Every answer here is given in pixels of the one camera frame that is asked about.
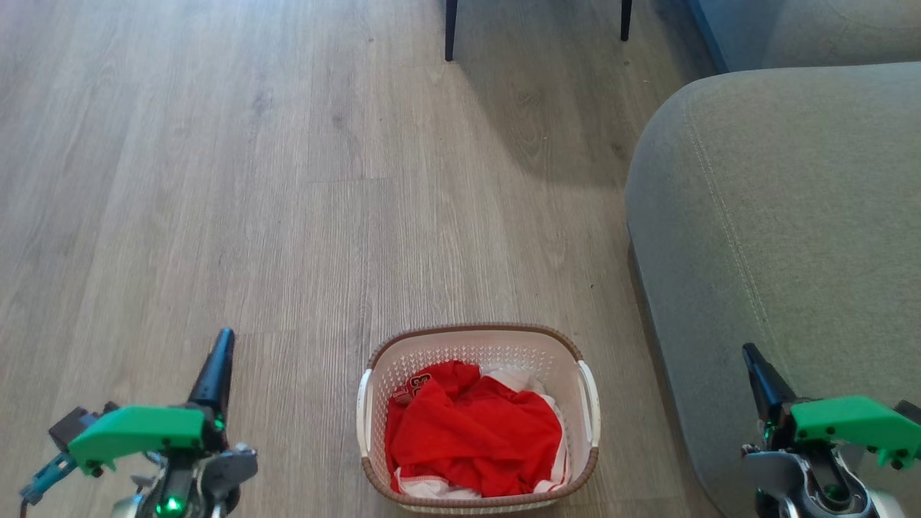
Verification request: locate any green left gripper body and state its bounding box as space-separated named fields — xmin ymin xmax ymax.
xmin=68 ymin=404 xmax=211 ymax=478

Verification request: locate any red garment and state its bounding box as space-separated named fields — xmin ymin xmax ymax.
xmin=384 ymin=360 xmax=565 ymax=499

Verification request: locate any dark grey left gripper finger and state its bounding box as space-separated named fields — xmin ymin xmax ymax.
xmin=186 ymin=327 xmax=237 ymax=435

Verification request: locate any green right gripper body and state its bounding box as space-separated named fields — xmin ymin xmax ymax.
xmin=787 ymin=395 xmax=921 ymax=471

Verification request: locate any teal cable connector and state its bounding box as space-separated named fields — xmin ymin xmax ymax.
xmin=19 ymin=452 xmax=77 ymax=506

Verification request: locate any white brown-rimmed laundry basket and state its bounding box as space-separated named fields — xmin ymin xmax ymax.
xmin=356 ymin=323 xmax=601 ymax=515

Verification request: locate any white red-trimmed garment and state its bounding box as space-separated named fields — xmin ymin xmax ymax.
xmin=392 ymin=365 xmax=573 ymax=500

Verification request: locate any grey sofa back cushion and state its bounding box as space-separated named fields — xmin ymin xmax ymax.
xmin=686 ymin=0 xmax=921 ymax=73

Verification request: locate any grey fabric sofa seat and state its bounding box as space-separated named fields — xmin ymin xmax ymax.
xmin=624 ymin=62 xmax=921 ymax=518

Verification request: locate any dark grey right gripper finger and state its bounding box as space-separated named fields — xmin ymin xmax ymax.
xmin=741 ymin=342 xmax=799 ymax=442

